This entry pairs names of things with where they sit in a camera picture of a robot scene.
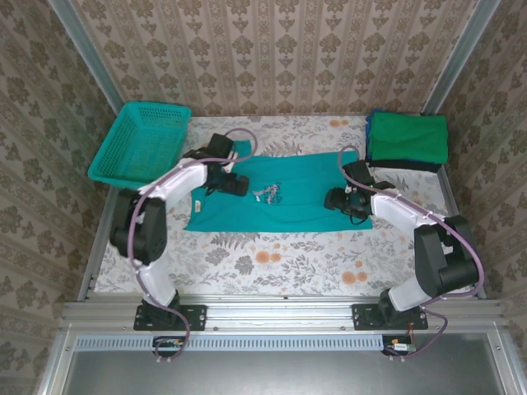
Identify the teal plastic mesh basket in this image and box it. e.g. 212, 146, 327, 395
87, 101, 193, 188

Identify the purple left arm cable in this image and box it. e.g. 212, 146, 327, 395
127, 128, 258, 365

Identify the aluminium table side rail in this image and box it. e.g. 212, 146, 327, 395
77, 185, 119, 301
436, 168, 487, 300

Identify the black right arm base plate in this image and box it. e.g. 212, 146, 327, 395
352, 303, 429, 332

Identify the aluminium frame post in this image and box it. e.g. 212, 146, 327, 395
422, 0, 501, 116
47, 0, 124, 112

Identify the green folded t-shirt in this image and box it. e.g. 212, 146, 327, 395
367, 111, 450, 165

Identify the floral tablecloth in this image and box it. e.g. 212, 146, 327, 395
93, 114, 473, 298

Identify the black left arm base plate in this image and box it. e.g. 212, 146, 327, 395
133, 303, 208, 332

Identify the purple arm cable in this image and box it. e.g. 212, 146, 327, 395
127, 128, 258, 365
338, 144, 486, 363

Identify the black folded t-shirt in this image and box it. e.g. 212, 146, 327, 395
364, 158, 441, 174

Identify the teal t-shirt with print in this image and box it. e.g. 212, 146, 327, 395
182, 139, 376, 235

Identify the grey metal sheet panel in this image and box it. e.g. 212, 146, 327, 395
36, 332, 527, 395

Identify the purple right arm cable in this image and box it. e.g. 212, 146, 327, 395
338, 144, 486, 363

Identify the aluminium mounting rail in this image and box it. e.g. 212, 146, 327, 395
61, 299, 503, 333

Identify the blue folded t-shirt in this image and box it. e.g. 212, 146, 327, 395
364, 109, 378, 162

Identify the slotted light blue cable duct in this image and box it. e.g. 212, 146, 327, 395
76, 333, 386, 351

